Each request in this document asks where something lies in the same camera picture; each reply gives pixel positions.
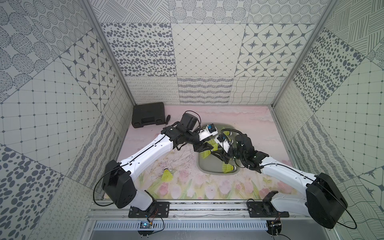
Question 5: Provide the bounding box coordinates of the grey plastic storage box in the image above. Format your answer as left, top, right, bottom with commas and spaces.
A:
198, 123, 240, 175

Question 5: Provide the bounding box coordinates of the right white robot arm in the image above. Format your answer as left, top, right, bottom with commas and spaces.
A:
215, 134, 348, 229

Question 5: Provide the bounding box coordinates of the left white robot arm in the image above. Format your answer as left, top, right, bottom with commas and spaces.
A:
99, 113, 218, 211

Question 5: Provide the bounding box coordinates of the black plastic tool case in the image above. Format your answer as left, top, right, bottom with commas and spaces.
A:
132, 102, 166, 128

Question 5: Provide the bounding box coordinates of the small green circuit board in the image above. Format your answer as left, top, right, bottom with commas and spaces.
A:
139, 221, 153, 231

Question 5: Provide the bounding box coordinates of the black handled screwdriver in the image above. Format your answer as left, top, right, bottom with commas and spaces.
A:
165, 115, 171, 125

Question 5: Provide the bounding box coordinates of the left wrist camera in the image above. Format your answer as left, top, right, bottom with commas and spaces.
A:
199, 124, 218, 141

